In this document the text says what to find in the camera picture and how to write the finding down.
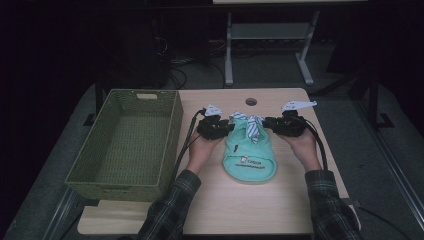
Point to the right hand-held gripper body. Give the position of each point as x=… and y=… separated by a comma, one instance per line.
x=290, y=126

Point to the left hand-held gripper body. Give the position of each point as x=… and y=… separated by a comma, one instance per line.
x=210, y=128

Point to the teal garment with striped collar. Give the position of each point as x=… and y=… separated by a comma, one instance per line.
x=248, y=166

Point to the green woven basket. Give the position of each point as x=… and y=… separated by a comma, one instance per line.
x=133, y=150

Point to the person's left hand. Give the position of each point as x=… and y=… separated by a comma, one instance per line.
x=200, y=153

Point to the person's right hand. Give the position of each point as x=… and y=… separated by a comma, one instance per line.
x=308, y=150

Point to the black metal stand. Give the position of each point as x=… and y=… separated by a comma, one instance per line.
x=373, y=93

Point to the white metal desk frame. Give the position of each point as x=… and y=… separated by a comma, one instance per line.
x=266, y=30

